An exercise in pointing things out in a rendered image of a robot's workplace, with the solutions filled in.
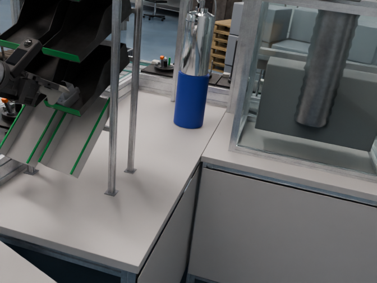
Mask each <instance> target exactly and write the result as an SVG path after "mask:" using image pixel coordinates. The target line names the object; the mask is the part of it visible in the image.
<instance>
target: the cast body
mask: <svg viewBox="0 0 377 283"><path fill-rule="evenodd" d="M57 84H59V85H62V86H65V87H66V88H67V89H68V90H69V91H70V94H68V93H65V92H63V93H62V94H61V96H60V97H59V98H58V101H57V102H56V104H59V105H62V106H65V107H68V108H70V107H71V106H72V105H73V104H74V103H75V102H76V101H77V100H78V99H79V98H80V97H79V93H80V90H79V88H78V87H76V88H74V86H73V84H71V83H68V82H66V81H63V80H62V81H60V82H58V83H57Z"/></svg>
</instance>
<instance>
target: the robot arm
mask: <svg viewBox="0 0 377 283"><path fill-rule="evenodd" d="M42 48H43V45H42V44H41V42H40V41H39V40H36V39H32V38H28V37H27V38H26V39H25V40H24V41H23V42H22V43H21V44H20V45H19V46H18V47H17V48H16V49H15V51H14V52H13V53H12V54H11V55H10V56H9V57H8V59H6V60H5V61H1V60H0V97H1V98H6V99H7V100H8V101H10V102H13V101H14V102H13V103H19V104H24V105H27V106H32V107H34V106H35V102H36V101H37V98H38V96H39V93H38V89H39V91H40V92H41V93H42V94H45V95H46V96H47V100H48V103H49V104H50V105H54V104H55V103H56V102H57V101H58V98H59V97H60V96H61V94H62V93H63V92H65V93H68V94H70V91H69V90H68V89H67V88H66V87H65V86H62V85H59V84H56V83H53V82H51V81H48V80H46V79H43V78H41V77H40V76H38V75H35V74H32V73H30V72H27V71H25V70H24V68H25V67H26V66H27V65H28V64H29V63H30V62H31V61H32V59H33V58H34V57H35V56H36V55H37V54H38V53H39V52H40V50H41V49H42ZM38 84H40V85H41V86H40V88H39V85H38ZM44 86H46V87H49V88H50V89H48V88H45V87H44Z"/></svg>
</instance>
